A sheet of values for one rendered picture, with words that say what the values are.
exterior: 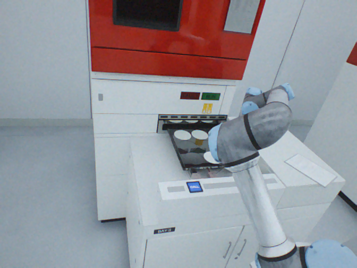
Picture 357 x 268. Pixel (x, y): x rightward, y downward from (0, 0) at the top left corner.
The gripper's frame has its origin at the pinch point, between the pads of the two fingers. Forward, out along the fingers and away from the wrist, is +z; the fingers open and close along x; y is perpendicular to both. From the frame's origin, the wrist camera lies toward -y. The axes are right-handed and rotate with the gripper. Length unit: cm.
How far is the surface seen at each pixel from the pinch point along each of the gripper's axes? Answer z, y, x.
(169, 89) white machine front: -21.9, -41.2, 6.6
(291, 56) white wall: -14, 60, 236
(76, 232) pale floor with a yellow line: 91, -89, -23
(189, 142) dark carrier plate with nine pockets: 1.3, -23.2, -4.1
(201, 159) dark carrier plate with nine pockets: 1.3, -14.1, -16.9
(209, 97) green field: -18.4, -19.8, 18.5
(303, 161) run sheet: -5.5, 36.0, -3.6
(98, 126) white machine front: 2, -74, -12
